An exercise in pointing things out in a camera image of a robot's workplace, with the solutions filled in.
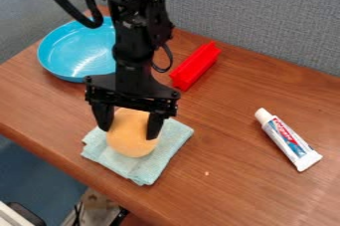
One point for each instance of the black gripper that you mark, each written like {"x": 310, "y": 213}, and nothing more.
{"x": 131, "y": 88}

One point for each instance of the yellow ball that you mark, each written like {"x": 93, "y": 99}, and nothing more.
{"x": 127, "y": 135}

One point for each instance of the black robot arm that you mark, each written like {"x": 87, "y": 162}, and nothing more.
{"x": 143, "y": 31}

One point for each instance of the blue plate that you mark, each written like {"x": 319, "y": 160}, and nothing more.
{"x": 75, "y": 51}

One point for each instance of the light blue folded cloth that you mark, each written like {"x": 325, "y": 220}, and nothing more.
{"x": 142, "y": 170}

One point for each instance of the red plastic block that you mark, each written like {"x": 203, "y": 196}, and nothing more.
{"x": 186, "y": 74}

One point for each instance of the black white object corner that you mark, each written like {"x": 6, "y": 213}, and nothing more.
{"x": 18, "y": 215}

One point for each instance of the white toothpaste tube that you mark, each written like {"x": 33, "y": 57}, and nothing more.
{"x": 294, "y": 146}

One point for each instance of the grey table leg frame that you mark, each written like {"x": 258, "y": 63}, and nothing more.
{"x": 97, "y": 210}

